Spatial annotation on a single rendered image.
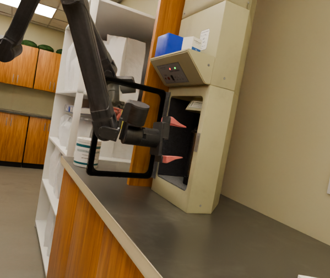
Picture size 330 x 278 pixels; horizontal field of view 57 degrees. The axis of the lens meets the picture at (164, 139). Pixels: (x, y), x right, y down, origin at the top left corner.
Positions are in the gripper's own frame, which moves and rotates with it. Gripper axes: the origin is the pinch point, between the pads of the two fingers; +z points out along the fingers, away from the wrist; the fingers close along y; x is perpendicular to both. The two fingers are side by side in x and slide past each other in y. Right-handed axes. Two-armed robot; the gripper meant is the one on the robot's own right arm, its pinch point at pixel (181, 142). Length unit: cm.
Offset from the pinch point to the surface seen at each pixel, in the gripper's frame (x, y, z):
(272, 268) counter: -29.6, -29.3, 13.1
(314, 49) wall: -1, 44, 56
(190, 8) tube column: 27, 57, 12
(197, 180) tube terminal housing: 9.1, -12.8, 13.9
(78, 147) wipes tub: 81, -7, -15
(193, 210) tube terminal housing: 10.3, -23.9, 14.3
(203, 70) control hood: 5.0, 26.0, 8.3
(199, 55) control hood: 4.4, 30.5, 5.7
